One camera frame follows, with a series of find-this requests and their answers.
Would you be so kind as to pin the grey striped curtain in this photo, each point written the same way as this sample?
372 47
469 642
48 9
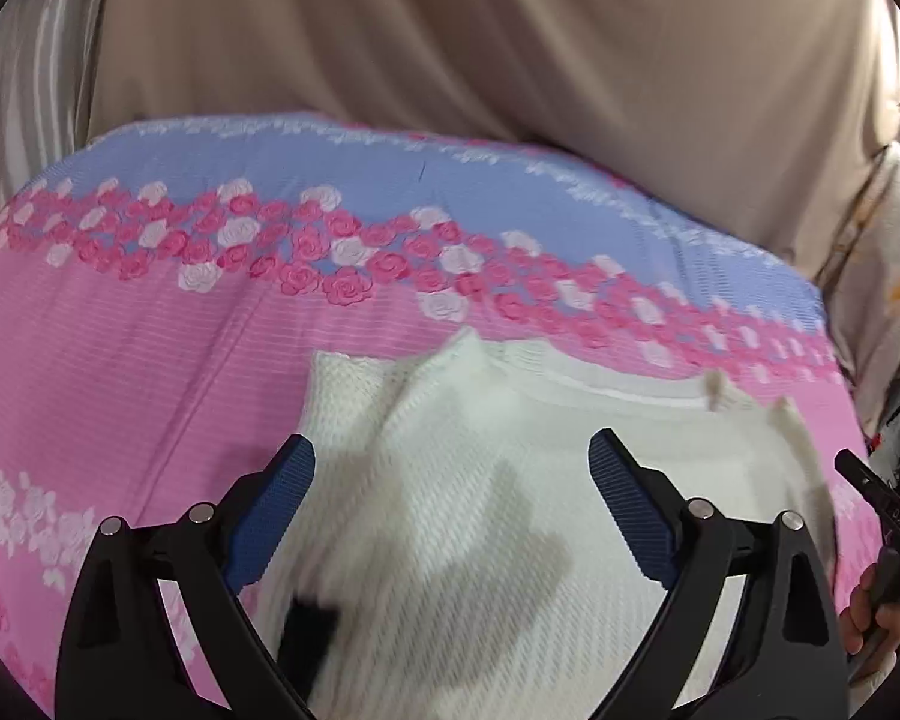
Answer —
22 105

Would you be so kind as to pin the white red black knit sweater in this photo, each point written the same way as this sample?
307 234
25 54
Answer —
495 502

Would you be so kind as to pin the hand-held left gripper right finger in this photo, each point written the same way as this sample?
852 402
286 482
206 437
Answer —
634 514

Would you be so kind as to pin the person's right hand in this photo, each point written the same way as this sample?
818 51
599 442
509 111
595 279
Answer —
874 630

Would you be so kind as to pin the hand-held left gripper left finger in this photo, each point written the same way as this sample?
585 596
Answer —
270 517

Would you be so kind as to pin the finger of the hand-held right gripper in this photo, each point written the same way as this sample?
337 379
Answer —
866 484

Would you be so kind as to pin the pink floral bed sheet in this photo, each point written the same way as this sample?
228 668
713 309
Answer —
157 390

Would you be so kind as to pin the beige curtain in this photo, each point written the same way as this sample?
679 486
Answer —
495 37

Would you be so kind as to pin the cream floral hanging cloth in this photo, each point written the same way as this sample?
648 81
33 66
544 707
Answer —
892 277

